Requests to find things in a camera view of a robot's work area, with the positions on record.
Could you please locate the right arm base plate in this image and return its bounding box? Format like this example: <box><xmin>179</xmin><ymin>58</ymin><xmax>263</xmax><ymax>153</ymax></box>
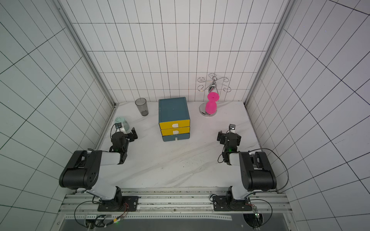
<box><xmin>210</xmin><ymin>194</ymin><xmax>252</xmax><ymax>212</ymax></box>

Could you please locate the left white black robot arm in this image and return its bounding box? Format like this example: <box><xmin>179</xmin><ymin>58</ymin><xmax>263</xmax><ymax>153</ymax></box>
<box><xmin>59</xmin><ymin>128</ymin><xmax>138</xmax><ymax>212</ymax></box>

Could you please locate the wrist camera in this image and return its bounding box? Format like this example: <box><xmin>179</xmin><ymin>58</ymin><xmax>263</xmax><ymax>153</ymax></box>
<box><xmin>114</xmin><ymin>122</ymin><xmax>122</xmax><ymax>130</ymax></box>
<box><xmin>228</xmin><ymin>124</ymin><xmax>236</xmax><ymax>133</ymax></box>

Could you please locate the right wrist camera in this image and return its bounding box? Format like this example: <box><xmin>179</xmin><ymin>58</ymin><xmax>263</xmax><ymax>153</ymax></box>
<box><xmin>228</xmin><ymin>124</ymin><xmax>236</xmax><ymax>133</ymax></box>

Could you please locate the grey translucent cup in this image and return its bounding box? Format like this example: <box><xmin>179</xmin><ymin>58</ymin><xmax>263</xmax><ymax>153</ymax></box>
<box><xmin>135</xmin><ymin>98</ymin><xmax>148</xmax><ymax>116</ymax></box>

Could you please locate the yellow drawer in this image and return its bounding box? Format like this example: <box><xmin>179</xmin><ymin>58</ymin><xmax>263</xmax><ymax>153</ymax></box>
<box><xmin>159</xmin><ymin>119</ymin><xmax>190</xmax><ymax>130</ymax></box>
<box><xmin>161</xmin><ymin>127</ymin><xmax>190</xmax><ymax>136</ymax></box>

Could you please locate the mint green jar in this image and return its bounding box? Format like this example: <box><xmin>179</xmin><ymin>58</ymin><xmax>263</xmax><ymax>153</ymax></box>
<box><xmin>115</xmin><ymin>116</ymin><xmax>130</xmax><ymax>133</ymax></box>

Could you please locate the left base cable bundle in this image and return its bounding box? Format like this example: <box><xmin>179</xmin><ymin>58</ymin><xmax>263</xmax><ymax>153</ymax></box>
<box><xmin>73</xmin><ymin>199</ymin><xmax>131</xmax><ymax>229</ymax></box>

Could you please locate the pink hourglass cup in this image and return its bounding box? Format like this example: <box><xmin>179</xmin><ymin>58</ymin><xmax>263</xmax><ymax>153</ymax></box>
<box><xmin>205</xmin><ymin>92</ymin><xmax>220</xmax><ymax>115</ymax></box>

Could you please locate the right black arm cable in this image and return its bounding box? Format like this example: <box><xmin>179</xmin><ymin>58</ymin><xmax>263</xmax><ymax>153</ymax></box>
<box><xmin>248</xmin><ymin>148</ymin><xmax>290</xmax><ymax>193</ymax></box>

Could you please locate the chrome cup rack stand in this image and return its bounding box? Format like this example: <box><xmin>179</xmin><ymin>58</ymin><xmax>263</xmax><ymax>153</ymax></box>
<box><xmin>197</xmin><ymin>73</ymin><xmax>231</xmax><ymax>117</ymax></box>

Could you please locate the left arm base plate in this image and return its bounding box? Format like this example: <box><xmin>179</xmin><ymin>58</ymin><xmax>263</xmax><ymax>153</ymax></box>
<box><xmin>97</xmin><ymin>196</ymin><xmax>139</xmax><ymax>212</ymax></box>

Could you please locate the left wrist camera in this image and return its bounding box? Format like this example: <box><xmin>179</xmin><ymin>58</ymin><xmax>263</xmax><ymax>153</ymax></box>
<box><xmin>114</xmin><ymin>122</ymin><xmax>122</xmax><ymax>130</ymax></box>

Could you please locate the bottom teal drawer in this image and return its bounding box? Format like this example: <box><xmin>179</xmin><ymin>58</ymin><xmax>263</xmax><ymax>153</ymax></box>
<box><xmin>162</xmin><ymin>133</ymin><xmax>190</xmax><ymax>141</ymax></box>

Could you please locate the teal drawer cabinet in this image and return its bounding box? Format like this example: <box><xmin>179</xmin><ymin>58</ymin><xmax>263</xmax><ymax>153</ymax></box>
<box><xmin>159</xmin><ymin>97</ymin><xmax>190</xmax><ymax>123</ymax></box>

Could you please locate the aluminium mounting rail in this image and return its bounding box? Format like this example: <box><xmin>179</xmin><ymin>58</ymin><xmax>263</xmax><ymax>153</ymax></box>
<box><xmin>56</xmin><ymin>188</ymin><xmax>293</xmax><ymax>224</ymax></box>

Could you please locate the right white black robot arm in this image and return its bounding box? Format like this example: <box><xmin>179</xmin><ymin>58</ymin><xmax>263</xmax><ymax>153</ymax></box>
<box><xmin>212</xmin><ymin>131</ymin><xmax>277</xmax><ymax>211</ymax></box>

